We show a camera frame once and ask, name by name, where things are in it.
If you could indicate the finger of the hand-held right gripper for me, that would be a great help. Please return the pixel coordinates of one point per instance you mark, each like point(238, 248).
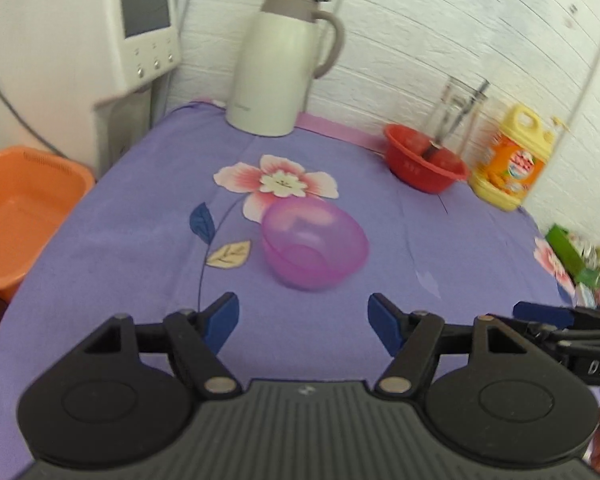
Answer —
point(545, 314)

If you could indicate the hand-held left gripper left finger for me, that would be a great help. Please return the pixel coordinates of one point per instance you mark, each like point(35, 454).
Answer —
point(224, 316)

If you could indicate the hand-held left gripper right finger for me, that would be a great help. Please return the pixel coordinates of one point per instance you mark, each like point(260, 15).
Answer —
point(382, 321)

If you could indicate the purple plastic bowl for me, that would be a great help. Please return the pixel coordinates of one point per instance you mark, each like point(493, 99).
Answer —
point(312, 245)

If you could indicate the green box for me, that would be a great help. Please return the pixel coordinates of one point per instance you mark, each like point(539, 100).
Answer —
point(562, 247)

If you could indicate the purple floral tablecloth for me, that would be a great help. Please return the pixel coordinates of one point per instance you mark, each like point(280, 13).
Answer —
point(130, 285)

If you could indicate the yellow detergent bottle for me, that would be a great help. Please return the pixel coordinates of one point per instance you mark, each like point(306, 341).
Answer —
point(510, 165)

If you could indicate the red plastic bowl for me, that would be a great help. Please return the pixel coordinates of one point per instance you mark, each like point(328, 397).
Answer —
point(422, 170)

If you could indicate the clear glass with utensils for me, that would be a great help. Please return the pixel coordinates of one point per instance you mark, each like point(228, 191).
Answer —
point(450, 110)

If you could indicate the black stirring stick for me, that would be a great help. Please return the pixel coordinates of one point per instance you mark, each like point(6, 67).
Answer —
point(472, 102)

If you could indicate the orange plastic basin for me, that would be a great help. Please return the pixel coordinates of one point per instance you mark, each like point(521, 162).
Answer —
point(25, 210)

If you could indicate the white thermos jug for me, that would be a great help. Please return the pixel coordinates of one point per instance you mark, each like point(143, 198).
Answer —
point(270, 70)

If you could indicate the white water dispenser with screen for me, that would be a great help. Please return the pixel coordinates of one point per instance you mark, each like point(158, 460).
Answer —
point(55, 60)

